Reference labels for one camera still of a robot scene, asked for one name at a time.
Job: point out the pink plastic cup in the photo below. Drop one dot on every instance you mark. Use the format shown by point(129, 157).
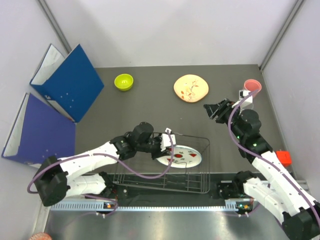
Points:
point(252, 85)

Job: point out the blue ring binder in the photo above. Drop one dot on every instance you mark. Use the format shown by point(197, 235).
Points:
point(69, 84)

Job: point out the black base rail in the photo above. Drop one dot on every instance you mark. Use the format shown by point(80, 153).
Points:
point(144, 197)

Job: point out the beige wooden plate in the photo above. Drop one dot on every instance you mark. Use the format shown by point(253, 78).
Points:
point(191, 88)

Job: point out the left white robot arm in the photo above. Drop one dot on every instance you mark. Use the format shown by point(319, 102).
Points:
point(60, 178)

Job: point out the yellow-green bowl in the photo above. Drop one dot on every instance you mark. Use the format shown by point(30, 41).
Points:
point(124, 82)

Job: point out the red block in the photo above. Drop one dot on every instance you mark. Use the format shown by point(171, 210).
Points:
point(284, 157)

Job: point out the orange mesh object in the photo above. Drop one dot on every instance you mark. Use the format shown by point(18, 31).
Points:
point(40, 236)

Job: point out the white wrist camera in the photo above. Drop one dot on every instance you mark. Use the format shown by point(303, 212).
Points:
point(168, 139)
point(244, 98)

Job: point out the black wire dish rack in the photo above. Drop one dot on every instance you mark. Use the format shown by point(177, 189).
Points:
point(194, 180)

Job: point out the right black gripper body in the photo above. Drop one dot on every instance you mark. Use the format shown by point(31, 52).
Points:
point(226, 109)

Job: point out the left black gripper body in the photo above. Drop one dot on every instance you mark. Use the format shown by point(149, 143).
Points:
point(154, 147)

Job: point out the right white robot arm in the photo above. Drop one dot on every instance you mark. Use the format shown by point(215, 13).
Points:
point(295, 209)

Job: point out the clear faceted drinking glass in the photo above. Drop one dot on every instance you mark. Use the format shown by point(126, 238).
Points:
point(250, 106)

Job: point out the white plate with red pattern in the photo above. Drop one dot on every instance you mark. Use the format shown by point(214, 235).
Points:
point(184, 157)

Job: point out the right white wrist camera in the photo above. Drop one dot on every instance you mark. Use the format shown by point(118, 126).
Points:
point(244, 98)

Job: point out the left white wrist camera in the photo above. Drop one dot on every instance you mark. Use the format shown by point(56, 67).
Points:
point(168, 139)

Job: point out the purple ring binder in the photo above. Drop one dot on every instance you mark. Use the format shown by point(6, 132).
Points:
point(39, 132)

